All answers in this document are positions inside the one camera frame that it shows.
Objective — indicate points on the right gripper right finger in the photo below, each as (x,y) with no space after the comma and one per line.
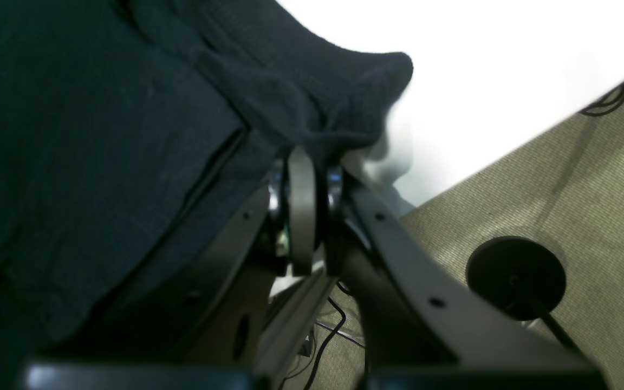
(424,329)

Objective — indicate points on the black T-shirt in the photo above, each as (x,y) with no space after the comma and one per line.
(130,131)

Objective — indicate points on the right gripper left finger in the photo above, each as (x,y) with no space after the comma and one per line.
(207,326)

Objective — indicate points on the black round stand base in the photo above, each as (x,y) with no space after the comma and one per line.
(523,279)

